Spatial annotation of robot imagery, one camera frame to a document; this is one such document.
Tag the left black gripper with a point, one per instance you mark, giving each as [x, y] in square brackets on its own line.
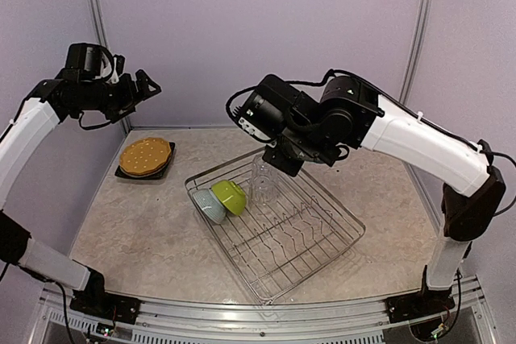
[131, 97]

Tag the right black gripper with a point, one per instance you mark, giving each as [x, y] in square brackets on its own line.
[291, 166]

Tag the yellow polka dot plate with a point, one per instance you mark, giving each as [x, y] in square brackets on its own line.
[145, 156]

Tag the black floral square plate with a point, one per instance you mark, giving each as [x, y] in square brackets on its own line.
[172, 147]

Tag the blue polka dot plate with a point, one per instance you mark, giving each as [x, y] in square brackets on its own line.
[313, 157]

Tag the light teal round plate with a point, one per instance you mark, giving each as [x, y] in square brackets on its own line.
[157, 174]

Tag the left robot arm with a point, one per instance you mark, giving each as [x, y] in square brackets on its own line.
[48, 105]

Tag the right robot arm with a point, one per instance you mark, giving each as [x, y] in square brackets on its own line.
[353, 113]

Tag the clear glass far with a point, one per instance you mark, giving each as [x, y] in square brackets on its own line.
[262, 169]

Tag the clear glass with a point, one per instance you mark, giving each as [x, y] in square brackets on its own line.
[262, 169]
[263, 190]

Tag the clear glass near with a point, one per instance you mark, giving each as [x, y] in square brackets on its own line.
[263, 190]

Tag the green bowl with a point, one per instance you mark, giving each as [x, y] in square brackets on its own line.
[231, 196]

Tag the grey striped bowl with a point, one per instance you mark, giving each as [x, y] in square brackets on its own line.
[210, 205]

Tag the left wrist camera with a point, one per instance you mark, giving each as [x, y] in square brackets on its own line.
[92, 62]

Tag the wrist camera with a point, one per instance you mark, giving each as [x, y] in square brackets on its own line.
[92, 62]
[262, 114]

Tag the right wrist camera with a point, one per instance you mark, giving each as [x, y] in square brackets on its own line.
[262, 114]

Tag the metal wire dish rack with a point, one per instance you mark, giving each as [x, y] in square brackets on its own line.
[275, 247]

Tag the left frame post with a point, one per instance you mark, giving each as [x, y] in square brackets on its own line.
[94, 1]

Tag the frame post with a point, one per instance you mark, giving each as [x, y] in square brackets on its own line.
[94, 1]
[416, 46]

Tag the aluminium front rail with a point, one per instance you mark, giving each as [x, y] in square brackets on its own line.
[364, 320]

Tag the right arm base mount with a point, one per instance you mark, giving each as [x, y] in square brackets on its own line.
[419, 304]

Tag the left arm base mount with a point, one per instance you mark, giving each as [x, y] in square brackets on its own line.
[95, 301]

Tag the right frame post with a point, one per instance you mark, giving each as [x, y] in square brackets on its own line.
[416, 46]

